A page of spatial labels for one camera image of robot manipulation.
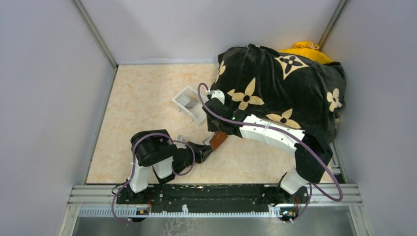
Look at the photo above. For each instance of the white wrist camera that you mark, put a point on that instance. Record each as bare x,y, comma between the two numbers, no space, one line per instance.
218,94
180,142

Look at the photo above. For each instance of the white translucent plastic card box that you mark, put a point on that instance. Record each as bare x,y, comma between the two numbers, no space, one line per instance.
187,102

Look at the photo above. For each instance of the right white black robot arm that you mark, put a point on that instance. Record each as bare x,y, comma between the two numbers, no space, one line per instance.
309,147

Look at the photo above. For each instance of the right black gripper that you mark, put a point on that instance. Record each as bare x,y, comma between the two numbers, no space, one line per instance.
211,128

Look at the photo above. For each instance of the brown leather card holder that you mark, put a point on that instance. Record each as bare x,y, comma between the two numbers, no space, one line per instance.
216,140

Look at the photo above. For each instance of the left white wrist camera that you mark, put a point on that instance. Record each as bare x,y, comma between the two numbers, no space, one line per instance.
180,142

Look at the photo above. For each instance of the yellow cloth bundle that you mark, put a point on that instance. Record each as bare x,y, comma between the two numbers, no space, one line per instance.
309,50

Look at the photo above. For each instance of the black floral plush blanket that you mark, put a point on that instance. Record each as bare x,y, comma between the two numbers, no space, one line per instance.
289,89

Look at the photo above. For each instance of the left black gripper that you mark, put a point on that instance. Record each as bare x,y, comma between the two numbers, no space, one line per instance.
202,152

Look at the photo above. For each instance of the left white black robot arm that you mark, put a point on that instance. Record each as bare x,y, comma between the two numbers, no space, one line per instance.
156,151

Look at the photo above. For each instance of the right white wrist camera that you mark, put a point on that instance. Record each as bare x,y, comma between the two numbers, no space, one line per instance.
218,94

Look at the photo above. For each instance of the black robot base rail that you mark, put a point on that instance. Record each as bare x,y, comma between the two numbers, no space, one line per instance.
207,198

